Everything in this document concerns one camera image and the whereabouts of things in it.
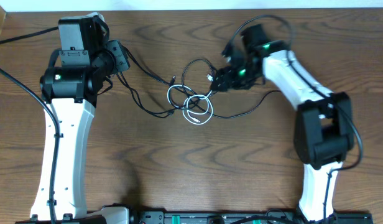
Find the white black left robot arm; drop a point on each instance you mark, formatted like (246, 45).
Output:
(70, 86)

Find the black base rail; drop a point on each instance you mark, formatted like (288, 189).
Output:
(210, 217)

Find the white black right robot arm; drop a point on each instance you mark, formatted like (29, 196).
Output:
(322, 135)

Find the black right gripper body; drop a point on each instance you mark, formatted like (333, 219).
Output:
(239, 78)

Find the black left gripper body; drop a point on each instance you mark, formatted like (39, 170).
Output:
(121, 60)

